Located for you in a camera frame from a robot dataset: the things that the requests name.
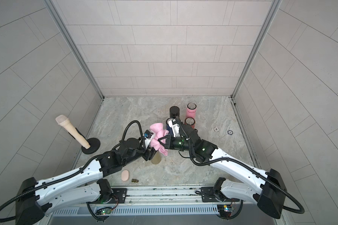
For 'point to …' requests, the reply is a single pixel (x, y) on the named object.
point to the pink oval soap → (125, 175)
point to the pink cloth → (160, 132)
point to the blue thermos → (168, 127)
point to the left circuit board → (106, 211)
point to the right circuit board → (227, 208)
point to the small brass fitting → (134, 180)
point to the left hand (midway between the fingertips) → (158, 143)
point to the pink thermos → (191, 109)
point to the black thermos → (174, 112)
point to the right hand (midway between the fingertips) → (158, 143)
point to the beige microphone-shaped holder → (89, 146)
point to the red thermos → (190, 121)
